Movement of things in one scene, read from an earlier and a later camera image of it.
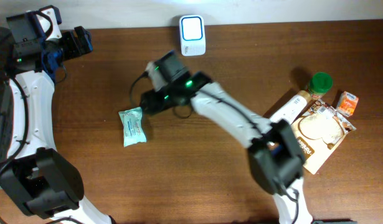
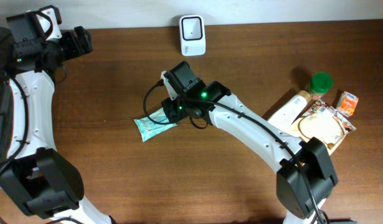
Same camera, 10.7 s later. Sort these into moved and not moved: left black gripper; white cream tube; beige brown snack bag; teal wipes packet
Moved: teal wipes packet
Not moved: beige brown snack bag; left black gripper; white cream tube
